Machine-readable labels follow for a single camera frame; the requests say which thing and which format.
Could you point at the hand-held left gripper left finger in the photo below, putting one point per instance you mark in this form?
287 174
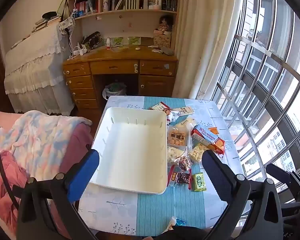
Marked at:
83 172

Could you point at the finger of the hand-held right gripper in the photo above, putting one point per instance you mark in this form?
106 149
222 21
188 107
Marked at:
295 180

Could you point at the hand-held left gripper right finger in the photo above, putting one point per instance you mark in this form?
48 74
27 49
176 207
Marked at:
212 172

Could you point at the green candy packet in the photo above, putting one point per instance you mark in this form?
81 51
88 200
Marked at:
198 182

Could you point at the clear nut snack packet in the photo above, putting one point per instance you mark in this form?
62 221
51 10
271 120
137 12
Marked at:
183 162

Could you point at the red clear chocolate packet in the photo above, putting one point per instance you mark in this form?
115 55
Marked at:
182 178

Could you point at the blue red biscuit packet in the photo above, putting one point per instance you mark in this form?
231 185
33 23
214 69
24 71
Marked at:
205 136

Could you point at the white plastic tray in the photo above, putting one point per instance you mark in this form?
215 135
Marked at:
132 150

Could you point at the beige cracker packet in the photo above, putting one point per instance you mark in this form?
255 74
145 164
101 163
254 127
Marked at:
186 123

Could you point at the blue candy wrapper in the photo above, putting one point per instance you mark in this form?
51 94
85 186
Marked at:
180 222

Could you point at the clear golden candy packet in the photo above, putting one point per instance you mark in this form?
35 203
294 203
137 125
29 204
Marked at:
170 226

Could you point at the puffed snack clear packet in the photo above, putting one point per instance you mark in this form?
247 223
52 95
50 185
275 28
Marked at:
197 152

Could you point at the orange white snack packet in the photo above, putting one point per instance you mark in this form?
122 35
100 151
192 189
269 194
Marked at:
214 131

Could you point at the white candies clear packet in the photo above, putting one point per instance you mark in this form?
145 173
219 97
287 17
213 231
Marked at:
173 152

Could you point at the round crackers clear packet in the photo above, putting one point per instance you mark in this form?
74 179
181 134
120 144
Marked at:
177 137

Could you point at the blue white printed tablecloth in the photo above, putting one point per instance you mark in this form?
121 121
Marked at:
165 205

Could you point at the pastel patterned blanket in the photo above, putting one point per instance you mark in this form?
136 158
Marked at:
35 135

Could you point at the white long snack packet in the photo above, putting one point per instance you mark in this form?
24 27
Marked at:
185 110

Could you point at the red white snack packet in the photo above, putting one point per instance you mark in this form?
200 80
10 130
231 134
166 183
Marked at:
159 107

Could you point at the trash bin with bag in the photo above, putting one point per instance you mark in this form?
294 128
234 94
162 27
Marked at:
115 88

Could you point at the white lace bed cover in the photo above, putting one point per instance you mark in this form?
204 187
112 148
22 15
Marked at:
35 67

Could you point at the white drawer safety latch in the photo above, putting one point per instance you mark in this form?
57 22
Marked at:
135 67

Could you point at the wooden desk with drawers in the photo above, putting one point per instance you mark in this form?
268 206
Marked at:
120 57

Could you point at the white power strip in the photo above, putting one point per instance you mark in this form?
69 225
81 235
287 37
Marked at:
80 51

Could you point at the grey cloth item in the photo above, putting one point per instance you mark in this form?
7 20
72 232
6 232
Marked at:
168 51

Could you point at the cream leaf print curtain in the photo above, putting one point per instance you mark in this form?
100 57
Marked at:
202 42

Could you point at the white bottle red cap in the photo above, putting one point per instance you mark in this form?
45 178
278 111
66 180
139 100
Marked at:
108 43

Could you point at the dark floral pencil case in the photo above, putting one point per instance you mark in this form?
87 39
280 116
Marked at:
91 41

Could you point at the window with metal grille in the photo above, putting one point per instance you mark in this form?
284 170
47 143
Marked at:
265 47

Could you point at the green printed cards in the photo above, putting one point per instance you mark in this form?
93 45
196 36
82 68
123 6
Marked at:
126 40

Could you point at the printed cardboard box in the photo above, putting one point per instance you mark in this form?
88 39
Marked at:
162 40

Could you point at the patterned cloth bag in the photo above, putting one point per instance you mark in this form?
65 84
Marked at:
66 23

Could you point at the stack of papers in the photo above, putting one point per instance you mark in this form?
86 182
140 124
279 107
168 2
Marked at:
43 22

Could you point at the wooden bookshelf hutch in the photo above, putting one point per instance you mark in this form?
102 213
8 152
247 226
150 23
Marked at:
140 27

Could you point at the brown haired doll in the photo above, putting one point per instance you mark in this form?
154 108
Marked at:
165 23

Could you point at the row of books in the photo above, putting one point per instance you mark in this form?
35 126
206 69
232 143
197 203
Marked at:
130 2

